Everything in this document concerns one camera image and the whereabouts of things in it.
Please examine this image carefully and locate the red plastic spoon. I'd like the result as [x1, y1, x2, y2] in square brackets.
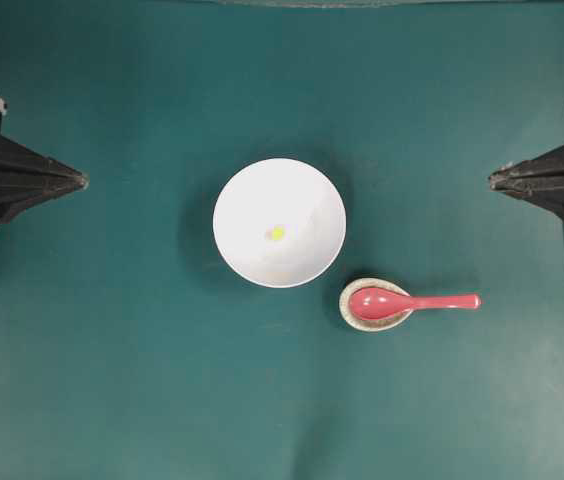
[349, 287, 481, 321]

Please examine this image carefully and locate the green table mat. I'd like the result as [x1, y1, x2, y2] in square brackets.
[0, 1, 564, 479]

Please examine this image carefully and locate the speckled ceramic spoon rest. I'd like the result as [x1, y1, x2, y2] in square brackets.
[339, 278, 411, 333]

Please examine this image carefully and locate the white round bowl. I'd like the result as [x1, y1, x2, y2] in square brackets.
[212, 158, 347, 289]

